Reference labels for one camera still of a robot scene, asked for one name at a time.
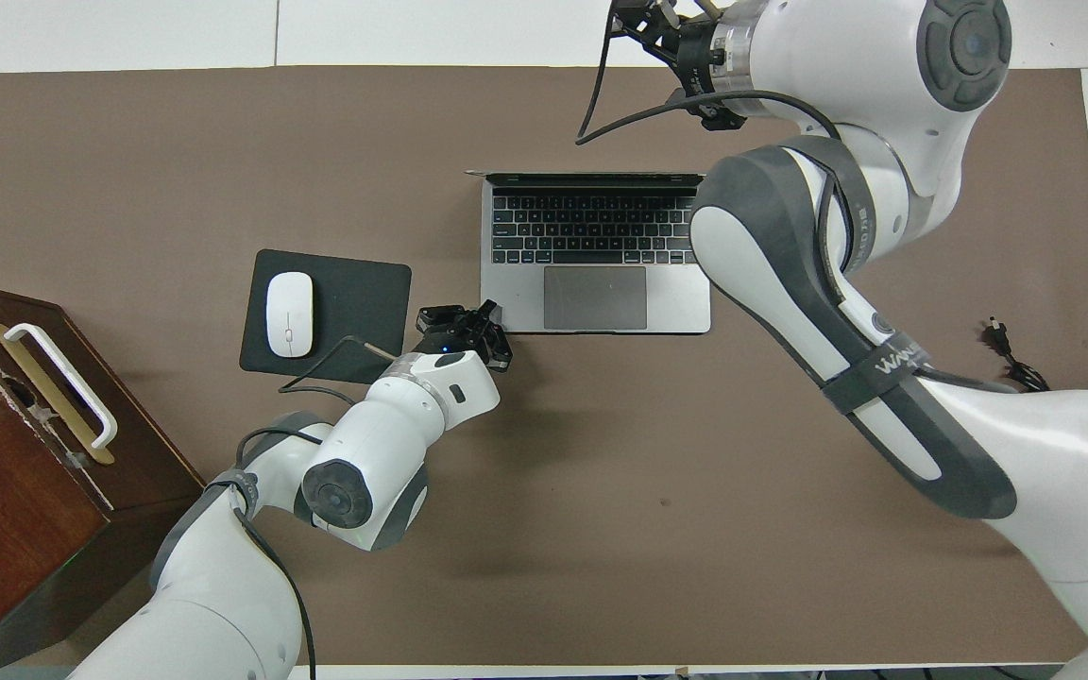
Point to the dark wooden box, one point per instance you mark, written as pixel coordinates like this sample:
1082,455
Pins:
15,510

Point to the black mouse pad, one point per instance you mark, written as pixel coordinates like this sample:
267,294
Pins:
355,312

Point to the brown table mat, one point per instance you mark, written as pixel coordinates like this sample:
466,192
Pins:
601,567

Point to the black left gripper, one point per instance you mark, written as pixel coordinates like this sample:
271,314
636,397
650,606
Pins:
468,340

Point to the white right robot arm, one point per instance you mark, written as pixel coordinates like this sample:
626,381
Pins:
1054,453

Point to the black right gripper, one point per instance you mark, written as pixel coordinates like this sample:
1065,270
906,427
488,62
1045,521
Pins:
705,57

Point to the silver apple laptop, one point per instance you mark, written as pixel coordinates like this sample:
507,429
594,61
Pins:
591,297

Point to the white computer mouse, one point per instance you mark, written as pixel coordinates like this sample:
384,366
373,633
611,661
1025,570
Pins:
289,314

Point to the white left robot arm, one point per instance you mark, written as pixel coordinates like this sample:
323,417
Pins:
374,444

